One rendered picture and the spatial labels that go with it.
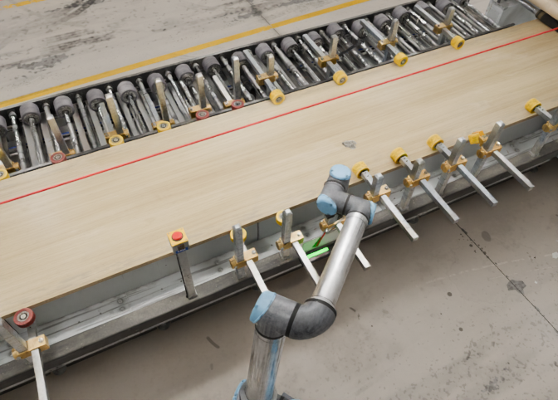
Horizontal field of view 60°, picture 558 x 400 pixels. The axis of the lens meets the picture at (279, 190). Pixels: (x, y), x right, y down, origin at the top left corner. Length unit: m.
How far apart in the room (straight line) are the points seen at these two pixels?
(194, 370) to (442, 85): 2.35
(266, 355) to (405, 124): 1.74
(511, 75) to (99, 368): 3.20
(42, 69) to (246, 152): 2.89
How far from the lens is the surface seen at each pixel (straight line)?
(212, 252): 2.60
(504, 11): 4.47
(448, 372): 3.22
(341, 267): 1.73
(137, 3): 5.87
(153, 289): 2.60
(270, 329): 1.63
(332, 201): 1.93
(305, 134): 2.82
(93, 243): 2.48
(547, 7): 4.19
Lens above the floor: 2.88
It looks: 51 degrees down
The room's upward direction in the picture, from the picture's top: 2 degrees clockwise
